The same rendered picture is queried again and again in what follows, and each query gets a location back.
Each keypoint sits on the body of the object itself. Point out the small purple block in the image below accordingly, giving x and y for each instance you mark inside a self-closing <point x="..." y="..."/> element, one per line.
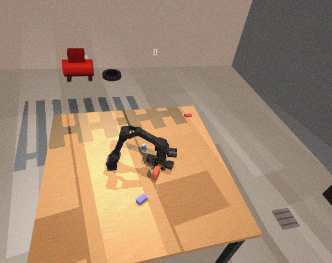
<point x="141" y="199"/>

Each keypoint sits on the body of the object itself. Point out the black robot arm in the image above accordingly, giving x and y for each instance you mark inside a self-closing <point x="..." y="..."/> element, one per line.
<point x="161" y="145"/>

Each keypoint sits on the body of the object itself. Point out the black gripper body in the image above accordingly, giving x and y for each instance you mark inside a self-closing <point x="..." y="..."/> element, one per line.
<point x="167" y="164"/>

